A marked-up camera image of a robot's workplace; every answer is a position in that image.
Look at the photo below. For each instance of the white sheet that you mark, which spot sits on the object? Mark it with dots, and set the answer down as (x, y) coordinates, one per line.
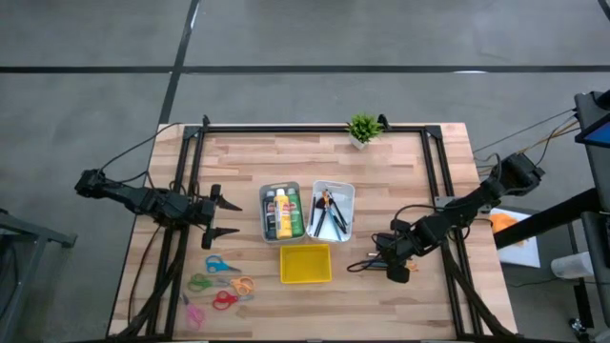
(522, 252)

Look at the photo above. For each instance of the black equipment stand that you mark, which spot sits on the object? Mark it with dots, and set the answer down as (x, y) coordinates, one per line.
(593, 167)

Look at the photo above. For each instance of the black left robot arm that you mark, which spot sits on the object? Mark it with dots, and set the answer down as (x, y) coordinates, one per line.
(128, 195)

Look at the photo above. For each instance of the white plastic bin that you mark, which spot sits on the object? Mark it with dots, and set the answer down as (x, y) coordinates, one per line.
(344, 233)

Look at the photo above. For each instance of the blue display screen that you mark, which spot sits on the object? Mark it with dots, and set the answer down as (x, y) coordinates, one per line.
(599, 135)

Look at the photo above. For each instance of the black bushy head brush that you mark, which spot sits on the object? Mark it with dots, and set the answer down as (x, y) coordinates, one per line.
(320, 202)

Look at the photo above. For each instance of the black diagonal bar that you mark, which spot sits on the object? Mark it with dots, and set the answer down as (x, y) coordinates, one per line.
(548, 219)

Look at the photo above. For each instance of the pile of brushes and pens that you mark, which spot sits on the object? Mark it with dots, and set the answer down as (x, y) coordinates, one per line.
(340, 214)

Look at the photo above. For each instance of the yellow plastic basket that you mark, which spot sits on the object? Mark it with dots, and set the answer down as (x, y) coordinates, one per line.
(305, 264)

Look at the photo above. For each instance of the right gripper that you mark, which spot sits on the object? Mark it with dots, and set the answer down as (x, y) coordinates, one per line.
(395, 257)

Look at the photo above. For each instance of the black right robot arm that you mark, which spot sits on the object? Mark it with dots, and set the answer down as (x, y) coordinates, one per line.
(476, 200)

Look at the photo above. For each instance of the black paint bottle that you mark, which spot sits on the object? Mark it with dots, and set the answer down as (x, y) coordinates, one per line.
(270, 216)

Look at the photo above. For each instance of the black aluminium table frame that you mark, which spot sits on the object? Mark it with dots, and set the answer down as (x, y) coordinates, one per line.
(310, 128)

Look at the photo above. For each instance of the green plant white pot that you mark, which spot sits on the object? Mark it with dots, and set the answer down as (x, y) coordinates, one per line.
(364, 127)

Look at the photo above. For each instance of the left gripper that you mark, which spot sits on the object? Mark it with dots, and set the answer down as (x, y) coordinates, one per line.
(205, 214)

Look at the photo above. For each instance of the green paint bottle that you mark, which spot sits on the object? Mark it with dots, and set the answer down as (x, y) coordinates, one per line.
(296, 214)

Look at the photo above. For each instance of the light grey plastic bin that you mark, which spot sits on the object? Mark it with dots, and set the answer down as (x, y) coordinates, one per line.
(261, 209)

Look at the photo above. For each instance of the white paper roll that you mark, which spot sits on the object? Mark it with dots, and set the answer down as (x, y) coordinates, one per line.
(572, 265)

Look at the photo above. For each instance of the orange cloth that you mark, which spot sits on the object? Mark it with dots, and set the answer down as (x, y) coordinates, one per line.
(505, 221)

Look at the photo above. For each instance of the grey metal cart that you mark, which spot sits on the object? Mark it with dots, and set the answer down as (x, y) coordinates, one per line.
(47, 234)

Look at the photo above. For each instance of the yellow paint bottle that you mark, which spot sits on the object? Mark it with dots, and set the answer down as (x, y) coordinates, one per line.
(283, 224)

